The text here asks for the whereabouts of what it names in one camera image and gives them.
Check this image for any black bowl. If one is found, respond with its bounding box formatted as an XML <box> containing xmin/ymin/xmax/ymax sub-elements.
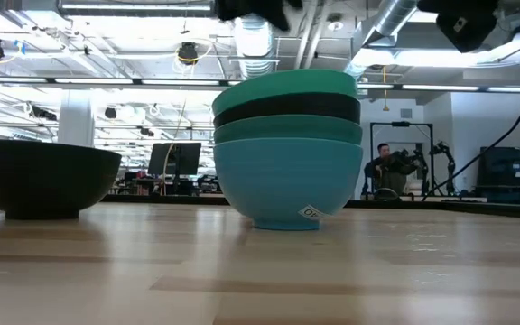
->
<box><xmin>212</xmin><ymin>92</ymin><xmax>362</xmax><ymax>130</ymax></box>
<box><xmin>0</xmin><ymin>138</ymin><xmax>123</xmax><ymax>221</ymax></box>

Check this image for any teal green bowl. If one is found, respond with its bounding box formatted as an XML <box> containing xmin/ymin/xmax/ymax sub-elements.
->
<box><xmin>213</xmin><ymin>114</ymin><xmax>364</xmax><ymax>146</ymax></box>

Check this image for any black cabinet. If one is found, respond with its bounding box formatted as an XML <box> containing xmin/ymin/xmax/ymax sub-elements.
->
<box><xmin>475</xmin><ymin>145</ymin><xmax>520</xmax><ymax>205</ymax></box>

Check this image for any person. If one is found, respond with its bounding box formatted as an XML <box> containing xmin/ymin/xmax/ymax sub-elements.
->
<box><xmin>361</xmin><ymin>142</ymin><xmax>422</xmax><ymax>200</ymax></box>

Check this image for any black monitor on stand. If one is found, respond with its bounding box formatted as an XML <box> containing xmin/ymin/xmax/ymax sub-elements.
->
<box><xmin>146</xmin><ymin>142</ymin><xmax>203</xmax><ymax>196</ymax></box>

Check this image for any blue bowl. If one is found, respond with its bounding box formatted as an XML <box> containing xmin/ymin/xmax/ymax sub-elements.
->
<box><xmin>212</xmin><ymin>137</ymin><xmax>364</xmax><ymax>232</ymax></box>

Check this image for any white column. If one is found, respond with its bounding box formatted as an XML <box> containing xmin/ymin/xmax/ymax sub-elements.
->
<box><xmin>57</xmin><ymin>88</ymin><xmax>96</xmax><ymax>148</ymax></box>

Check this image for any silver ceiling duct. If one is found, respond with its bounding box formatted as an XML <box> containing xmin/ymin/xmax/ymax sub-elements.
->
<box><xmin>234</xmin><ymin>13</ymin><xmax>280</xmax><ymax>80</ymax></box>
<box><xmin>344</xmin><ymin>0</ymin><xmax>420</xmax><ymax>79</ymax></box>

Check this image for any black workstation frame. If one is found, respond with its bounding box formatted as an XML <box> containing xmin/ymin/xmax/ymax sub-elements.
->
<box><xmin>369</xmin><ymin>120</ymin><xmax>435</xmax><ymax>200</ymax></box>

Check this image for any black diagonal frame strut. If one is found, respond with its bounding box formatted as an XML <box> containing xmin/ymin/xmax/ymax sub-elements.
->
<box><xmin>422</xmin><ymin>74</ymin><xmax>520</xmax><ymax>202</ymax></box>

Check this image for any black table edge rail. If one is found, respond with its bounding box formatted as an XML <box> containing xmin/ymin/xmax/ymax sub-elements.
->
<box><xmin>100</xmin><ymin>192</ymin><xmax>520</xmax><ymax>222</ymax></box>

